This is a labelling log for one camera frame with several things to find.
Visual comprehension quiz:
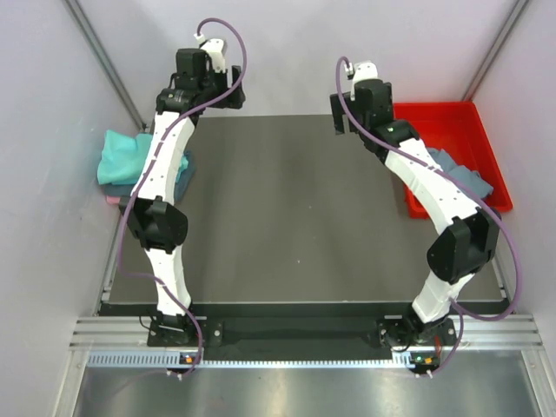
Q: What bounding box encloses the grey-blue t shirt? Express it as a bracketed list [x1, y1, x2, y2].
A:
[427, 148, 493, 200]

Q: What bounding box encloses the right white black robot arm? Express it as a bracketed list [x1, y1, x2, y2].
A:
[330, 78, 500, 348]

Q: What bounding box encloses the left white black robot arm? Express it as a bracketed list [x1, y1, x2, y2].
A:
[120, 39, 245, 347]

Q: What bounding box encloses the red plastic bin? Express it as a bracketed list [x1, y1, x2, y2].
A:
[394, 102, 513, 213]

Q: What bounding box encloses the teal folded t shirt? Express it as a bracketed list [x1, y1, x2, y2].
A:
[96, 129, 190, 185]

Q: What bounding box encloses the pink folded t shirt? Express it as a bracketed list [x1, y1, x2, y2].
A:
[105, 195, 130, 207]

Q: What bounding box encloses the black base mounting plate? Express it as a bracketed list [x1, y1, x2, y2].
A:
[147, 316, 456, 348]

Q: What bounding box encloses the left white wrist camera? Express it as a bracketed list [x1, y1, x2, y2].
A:
[195, 34, 227, 73]

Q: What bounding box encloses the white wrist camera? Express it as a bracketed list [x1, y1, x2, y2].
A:
[344, 61, 379, 101]
[195, 34, 227, 73]

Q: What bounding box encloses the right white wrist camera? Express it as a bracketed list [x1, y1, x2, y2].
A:
[344, 61, 379, 101]

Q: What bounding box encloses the aluminium frame rail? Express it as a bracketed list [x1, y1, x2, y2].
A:
[69, 315, 542, 350]

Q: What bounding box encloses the grey slotted cable duct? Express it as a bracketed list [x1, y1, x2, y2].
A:
[86, 351, 438, 370]

